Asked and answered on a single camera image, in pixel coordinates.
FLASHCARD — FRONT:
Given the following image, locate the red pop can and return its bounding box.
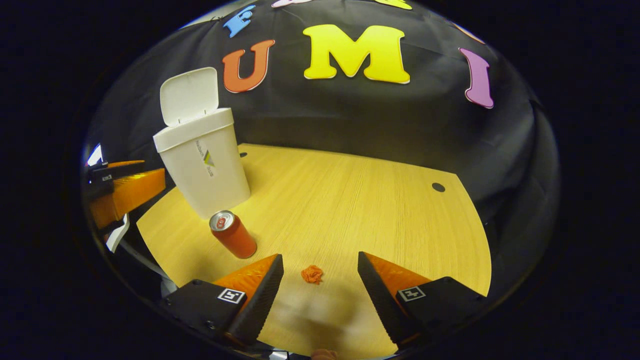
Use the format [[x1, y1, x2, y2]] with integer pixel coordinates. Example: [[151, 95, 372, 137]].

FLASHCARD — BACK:
[[209, 210, 258, 259]]

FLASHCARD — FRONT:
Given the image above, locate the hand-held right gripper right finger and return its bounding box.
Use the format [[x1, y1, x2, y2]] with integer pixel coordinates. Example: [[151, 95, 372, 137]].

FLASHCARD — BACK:
[[357, 251, 488, 351]]

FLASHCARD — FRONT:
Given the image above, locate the black backdrop cloth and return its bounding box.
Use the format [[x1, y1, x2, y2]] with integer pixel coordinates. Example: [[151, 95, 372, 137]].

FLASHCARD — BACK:
[[82, 0, 562, 306]]

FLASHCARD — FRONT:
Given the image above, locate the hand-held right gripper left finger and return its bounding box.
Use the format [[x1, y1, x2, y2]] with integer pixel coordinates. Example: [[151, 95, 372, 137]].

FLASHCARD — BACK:
[[162, 253, 285, 347]]

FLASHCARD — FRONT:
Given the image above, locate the wooden desktop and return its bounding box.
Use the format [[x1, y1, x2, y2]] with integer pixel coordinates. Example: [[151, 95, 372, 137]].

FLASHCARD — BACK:
[[136, 143, 492, 360]]

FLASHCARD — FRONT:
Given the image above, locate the orange paper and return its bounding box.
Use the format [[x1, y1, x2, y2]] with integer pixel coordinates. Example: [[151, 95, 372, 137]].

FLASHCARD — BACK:
[[300, 265, 324, 285]]

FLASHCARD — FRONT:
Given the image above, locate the white desktop garbage bin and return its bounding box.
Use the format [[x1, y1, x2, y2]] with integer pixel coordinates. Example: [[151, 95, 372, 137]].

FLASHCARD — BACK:
[[153, 67, 252, 220]]

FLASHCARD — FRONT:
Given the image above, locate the white side desk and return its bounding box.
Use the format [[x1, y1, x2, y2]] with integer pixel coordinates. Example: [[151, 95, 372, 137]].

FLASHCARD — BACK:
[[105, 214, 131, 253]]

